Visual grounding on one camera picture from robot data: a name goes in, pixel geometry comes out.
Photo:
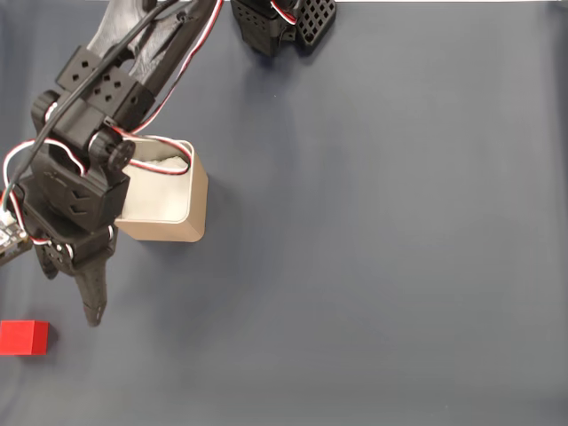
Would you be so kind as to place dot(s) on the red cube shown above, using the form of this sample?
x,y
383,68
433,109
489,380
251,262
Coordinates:
x,y
20,337

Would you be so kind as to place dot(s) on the beige square box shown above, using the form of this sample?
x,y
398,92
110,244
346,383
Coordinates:
x,y
177,231

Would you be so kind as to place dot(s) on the white crumpled tissue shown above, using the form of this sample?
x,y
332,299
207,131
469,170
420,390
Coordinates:
x,y
164,195

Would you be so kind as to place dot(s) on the dark blue mat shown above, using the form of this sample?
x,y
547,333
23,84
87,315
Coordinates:
x,y
355,266

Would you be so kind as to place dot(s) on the camera circuit board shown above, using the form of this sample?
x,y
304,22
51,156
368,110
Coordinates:
x,y
11,244

